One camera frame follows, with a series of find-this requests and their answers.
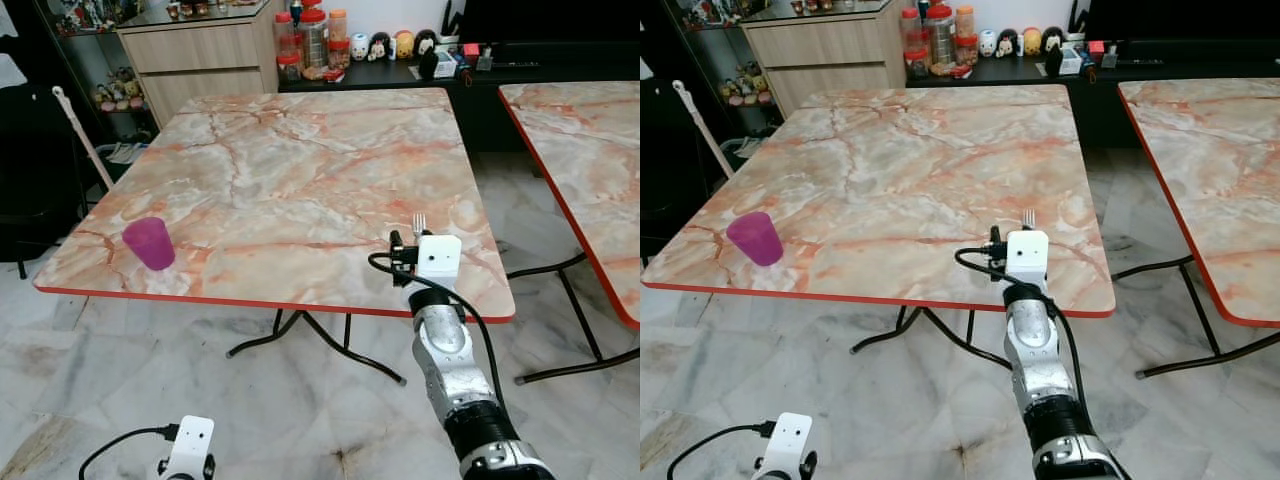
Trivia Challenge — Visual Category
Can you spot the orange marble folding table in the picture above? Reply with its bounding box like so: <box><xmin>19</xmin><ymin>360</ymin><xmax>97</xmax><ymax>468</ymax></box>
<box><xmin>641</xmin><ymin>84</ymin><xmax>1117</xmax><ymax>373</ymax></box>
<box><xmin>33</xmin><ymin>88</ymin><xmax>516</xmax><ymax>387</ymax></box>
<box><xmin>497</xmin><ymin>82</ymin><xmax>641</xmax><ymax>386</ymax></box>
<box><xmin>1110</xmin><ymin>78</ymin><xmax>1280</xmax><ymax>380</ymax></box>

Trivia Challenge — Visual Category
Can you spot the black low console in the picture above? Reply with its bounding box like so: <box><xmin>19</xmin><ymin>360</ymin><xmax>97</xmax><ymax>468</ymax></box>
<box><xmin>905</xmin><ymin>38</ymin><xmax>1280</xmax><ymax>151</ymax></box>
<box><xmin>280</xmin><ymin>40</ymin><xmax>641</xmax><ymax>153</ymax></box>

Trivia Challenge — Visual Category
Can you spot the large red lid jar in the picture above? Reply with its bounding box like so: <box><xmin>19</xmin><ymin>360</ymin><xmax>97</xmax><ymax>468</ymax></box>
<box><xmin>925</xmin><ymin>3</ymin><xmax>958</xmax><ymax>69</ymax></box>
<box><xmin>298</xmin><ymin>8</ymin><xmax>331</xmax><ymax>69</ymax></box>

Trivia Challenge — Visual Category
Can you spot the purple plastic cup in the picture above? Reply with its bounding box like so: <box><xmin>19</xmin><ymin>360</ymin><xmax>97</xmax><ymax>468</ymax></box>
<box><xmin>122</xmin><ymin>216</ymin><xmax>177</xmax><ymax>272</ymax></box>
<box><xmin>726</xmin><ymin>211</ymin><xmax>784</xmax><ymax>267</ymax></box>

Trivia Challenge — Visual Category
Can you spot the light wooden drawer cabinet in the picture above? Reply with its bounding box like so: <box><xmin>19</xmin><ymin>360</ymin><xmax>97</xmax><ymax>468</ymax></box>
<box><xmin>742</xmin><ymin>0</ymin><xmax>906</xmax><ymax>116</ymax></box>
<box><xmin>117</xmin><ymin>0</ymin><xmax>283</xmax><ymax>129</ymax></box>

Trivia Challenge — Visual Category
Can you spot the black chair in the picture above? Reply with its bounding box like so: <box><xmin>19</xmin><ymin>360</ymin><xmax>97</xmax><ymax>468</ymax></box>
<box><xmin>0</xmin><ymin>85</ymin><xmax>91</xmax><ymax>281</ymax></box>
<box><xmin>640</xmin><ymin>80</ymin><xmax>713</xmax><ymax>266</ymax></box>

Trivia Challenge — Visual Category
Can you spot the black television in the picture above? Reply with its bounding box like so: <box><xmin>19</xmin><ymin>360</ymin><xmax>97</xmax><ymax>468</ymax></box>
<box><xmin>458</xmin><ymin>0</ymin><xmax>641</xmax><ymax>46</ymax></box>
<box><xmin>1085</xmin><ymin>0</ymin><xmax>1280</xmax><ymax>43</ymax></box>

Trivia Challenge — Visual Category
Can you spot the black glass display shelf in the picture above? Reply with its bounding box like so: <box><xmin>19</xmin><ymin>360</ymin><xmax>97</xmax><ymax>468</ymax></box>
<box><xmin>35</xmin><ymin>0</ymin><xmax>161</xmax><ymax>166</ymax></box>
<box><xmin>660</xmin><ymin>0</ymin><xmax>791</xmax><ymax>161</ymax></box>

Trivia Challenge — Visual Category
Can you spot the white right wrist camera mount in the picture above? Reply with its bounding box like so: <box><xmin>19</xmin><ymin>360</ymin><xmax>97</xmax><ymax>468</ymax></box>
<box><xmin>1004</xmin><ymin>230</ymin><xmax>1050</xmax><ymax>289</ymax></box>
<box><xmin>415</xmin><ymin>234</ymin><xmax>463</xmax><ymax>291</ymax></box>

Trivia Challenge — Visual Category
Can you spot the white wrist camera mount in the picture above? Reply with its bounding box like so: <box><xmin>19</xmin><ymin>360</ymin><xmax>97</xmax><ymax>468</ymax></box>
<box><xmin>415</xmin><ymin>234</ymin><xmax>463</xmax><ymax>291</ymax></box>
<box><xmin>1004</xmin><ymin>230</ymin><xmax>1050</xmax><ymax>289</ymax></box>
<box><xmin>165</xmin><ymin>416</ymin><xmax>215</xmax><ymax>480</ymax></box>
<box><xmin>762</xmin><ymin>412</ymin><xmax>814</xmax><ymax>480</ymax></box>

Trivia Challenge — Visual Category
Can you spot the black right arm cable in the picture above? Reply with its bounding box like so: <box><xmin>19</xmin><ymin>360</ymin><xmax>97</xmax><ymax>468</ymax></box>
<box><xmin>953</xmin><ymin>247</ymin><xmax>1093</xmax><ymax>421</ymax></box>
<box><xmin>367</xmin><ymin>250</ymin><xmax>506</xmax><ymax>411</ymax></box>

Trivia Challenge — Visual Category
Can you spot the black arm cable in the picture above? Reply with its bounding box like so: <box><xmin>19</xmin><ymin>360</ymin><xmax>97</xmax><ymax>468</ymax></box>
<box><xmin>953</xmin><ymin>247</ymin><xmax>1093</xmax><ymax>421</ymax></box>
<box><xmin>666</xmin><ymin>422</ymin><xmax>776</xmax><ymax>480</ymax></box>
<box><xmin>78</xmin><ymin>425</ymin><xmax>181</xmax><ymax>480</ymax></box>
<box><xmin>367</xmin><ymin>250</ymin><xmax>506</xmax><ymax>411</ymax></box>

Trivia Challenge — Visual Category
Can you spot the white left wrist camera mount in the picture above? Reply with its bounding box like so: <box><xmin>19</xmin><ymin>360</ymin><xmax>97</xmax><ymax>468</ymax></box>
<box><xmin>165</xmin><ymin>416</ymin><xmax>215</xmax><ymax>480</ymax></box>
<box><xmin>762</xmin><ymin>412</ymin><xmax>814</xmax><ymax>480</ymax></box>

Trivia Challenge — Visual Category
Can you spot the white long handle stick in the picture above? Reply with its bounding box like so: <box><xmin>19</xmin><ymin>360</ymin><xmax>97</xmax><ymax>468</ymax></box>
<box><xmin>52</xmin><ymin>87</ymin><xmax>114</xmax><ymax>191</ymax></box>
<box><xmin>672</xmin><ymin>80</ymin><xmax>734</xmax><ymax>178</ymax></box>

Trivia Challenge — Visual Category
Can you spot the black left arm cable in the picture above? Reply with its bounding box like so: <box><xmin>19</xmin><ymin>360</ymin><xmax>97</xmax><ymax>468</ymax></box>
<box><xmin>666</xmin><ymin>422</ymin><xmax>776</xmax><ymax>480</ymax></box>
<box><xmin>78</xmin><ymin>425</ymin><xmax>181</xmax><ymax>480</ymax></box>

